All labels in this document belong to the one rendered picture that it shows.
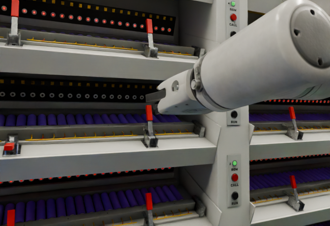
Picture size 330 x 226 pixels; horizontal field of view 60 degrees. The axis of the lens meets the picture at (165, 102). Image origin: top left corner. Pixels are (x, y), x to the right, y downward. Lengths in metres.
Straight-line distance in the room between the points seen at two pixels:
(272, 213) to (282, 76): 0.62
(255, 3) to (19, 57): 0.57
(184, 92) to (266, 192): 0.56
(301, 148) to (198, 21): 0.45
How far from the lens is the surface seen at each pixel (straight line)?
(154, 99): 0.46
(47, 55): 0.58
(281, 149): 0.83
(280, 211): 0.88
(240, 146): 0.73
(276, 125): 0.89
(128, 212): 0.69
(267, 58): 0.28
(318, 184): 1.05
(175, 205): 0.73
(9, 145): 0.51
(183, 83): 0.39
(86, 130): 0.63
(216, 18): 0.72
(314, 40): 0.29
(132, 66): 0.60
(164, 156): 0.63
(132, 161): 0.61
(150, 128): 0.62
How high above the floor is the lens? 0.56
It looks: 2 degrees up
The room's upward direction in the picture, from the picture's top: straight up
